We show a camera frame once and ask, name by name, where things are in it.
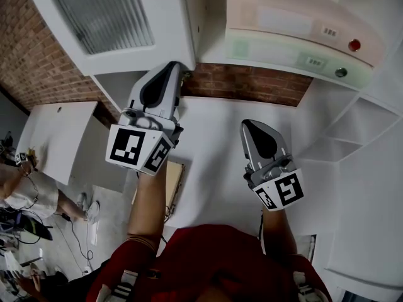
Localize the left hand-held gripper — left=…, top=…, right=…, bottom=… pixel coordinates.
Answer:
left=105, top=60, right=185, bottom=177

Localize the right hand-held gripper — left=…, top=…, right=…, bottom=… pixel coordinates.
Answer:
left=240, top=120, right=305, bottom=213

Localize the white cubby shelf unit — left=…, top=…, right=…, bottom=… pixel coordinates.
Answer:
left=181, top=0, right=403, bottom=113

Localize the white glass-panel cabinet door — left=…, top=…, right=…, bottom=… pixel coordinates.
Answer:
left=24, top=0, right=197, bottom=77

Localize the person's left forearm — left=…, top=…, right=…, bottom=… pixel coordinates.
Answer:
left=127, top=159, right=173, bottom=243

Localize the person's right forearm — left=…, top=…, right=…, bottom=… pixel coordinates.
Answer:
left=260, top=206, right=300, bottom=257

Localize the white table top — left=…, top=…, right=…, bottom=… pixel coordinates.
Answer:
left=125, top=94, right=344, bottom=237

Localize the white upright support panel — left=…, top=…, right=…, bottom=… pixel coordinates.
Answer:
left=91, top=72, right=149, bottom=119

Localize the white side shelf rack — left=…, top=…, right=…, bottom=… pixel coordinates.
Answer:
left=295, top=88, right=403, bottom=164

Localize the light wooden panel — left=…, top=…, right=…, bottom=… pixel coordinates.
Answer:
left=131, top=159, right=187, bottom=221

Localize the white side table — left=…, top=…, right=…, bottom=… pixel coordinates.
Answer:
left=14, top=101, right=99, bottom=186

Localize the person's red shirt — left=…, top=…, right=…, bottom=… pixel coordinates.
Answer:
left=85, top=223, right=333, bottom=302

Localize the black bag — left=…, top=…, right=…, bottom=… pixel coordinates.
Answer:
left=18, top=211, right=54, bottom=242

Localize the black white shoulder strap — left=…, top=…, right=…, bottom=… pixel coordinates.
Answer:
left=109, top=268, right=135, bottom=301
left=292, top=270, right=319, bottom=298

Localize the black floor cable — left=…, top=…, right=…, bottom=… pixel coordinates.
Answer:
left=52, top=211, right=95, bottom=271

